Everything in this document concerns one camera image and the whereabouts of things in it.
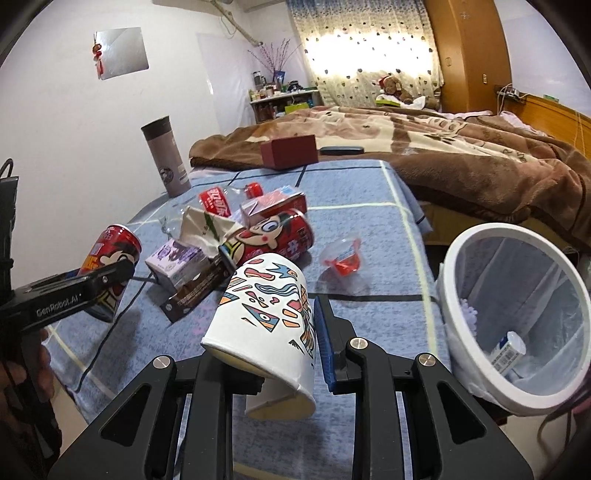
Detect pink milk carton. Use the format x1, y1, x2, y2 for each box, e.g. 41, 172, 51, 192
239, 191, 308, 228

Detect purple flower branches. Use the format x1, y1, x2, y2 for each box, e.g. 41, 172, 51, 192
247, 39, 297, 85

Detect brown patterned blanket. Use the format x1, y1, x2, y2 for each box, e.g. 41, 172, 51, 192
189, 104, 591, 253

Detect person's left hand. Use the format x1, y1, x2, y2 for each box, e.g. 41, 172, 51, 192
0, 329, 62, 463

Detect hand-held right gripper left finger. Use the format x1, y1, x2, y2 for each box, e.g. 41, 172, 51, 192
48, 353, 254, 480

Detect clear bottle with red label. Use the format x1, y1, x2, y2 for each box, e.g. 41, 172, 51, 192
159, 182, 265, 241

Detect blue checked bed sheet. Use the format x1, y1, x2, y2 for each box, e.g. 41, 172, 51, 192
45, 159, 457, 480

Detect dark red box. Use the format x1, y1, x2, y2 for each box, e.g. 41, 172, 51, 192
260, 135, 320, 171

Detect wrapped wall pipe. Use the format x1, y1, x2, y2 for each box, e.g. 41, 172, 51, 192
209, 0, 264, 47

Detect white round trash bin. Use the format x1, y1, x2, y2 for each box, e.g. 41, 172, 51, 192
436, 222, 590, 415

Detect wooden wardrobe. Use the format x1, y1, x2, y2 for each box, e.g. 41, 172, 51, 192
422, 0, 513, 114

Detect purple milk carton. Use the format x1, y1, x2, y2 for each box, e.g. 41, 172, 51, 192
144, 238, 218, 296

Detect brown teddy bear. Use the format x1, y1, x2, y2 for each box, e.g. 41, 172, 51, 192
377, 74, 417, 105

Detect grey thermos tumbler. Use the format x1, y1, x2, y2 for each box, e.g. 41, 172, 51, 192
141, 117, 193, 199

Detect small blue white carton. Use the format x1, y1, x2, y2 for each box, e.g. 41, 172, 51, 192
489, 331, 527, 382

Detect patterned white paper cup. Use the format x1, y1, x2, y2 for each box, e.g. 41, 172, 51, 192
200, 252, 320, 422

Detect red jelly cup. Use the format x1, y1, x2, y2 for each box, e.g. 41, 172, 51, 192
320, 236, 363, 279

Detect red hanging ornament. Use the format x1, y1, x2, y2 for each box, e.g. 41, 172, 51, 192
92, 31, 106, 77

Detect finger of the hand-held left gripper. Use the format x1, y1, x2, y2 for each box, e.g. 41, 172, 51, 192
76, 256, 136, 302

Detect cluttered white shelf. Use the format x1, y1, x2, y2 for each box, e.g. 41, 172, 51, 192
249, 87, 324, 125

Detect wooden headboard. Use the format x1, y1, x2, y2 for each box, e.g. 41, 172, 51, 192
501, 94, 591, 163

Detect white green carton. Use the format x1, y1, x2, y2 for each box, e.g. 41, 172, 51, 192
178, 206, 242, 257

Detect lilac crumpled wrapper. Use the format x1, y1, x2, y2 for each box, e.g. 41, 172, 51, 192
459, 298, 479, 329

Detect translucent bin liner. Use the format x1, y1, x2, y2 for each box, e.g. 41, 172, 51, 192
455, 234, 579, 398

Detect spotted window curtain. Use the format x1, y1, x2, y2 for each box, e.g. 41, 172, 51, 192
286, 0, 445, 112

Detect silver wall panel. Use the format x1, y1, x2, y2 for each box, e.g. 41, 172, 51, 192
93, 27, 150, 80

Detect white wall sheet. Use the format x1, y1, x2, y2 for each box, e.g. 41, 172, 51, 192
196, 32, 260, 133

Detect red cartoon drink can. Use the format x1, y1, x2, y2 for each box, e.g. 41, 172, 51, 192
221, 209, 316, 274
76, 224, 143, 323

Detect yellow mattress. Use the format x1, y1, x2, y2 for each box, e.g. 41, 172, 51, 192
421, 202, 557, 246

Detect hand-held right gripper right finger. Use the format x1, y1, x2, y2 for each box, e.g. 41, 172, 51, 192
313, 294, 523, 480

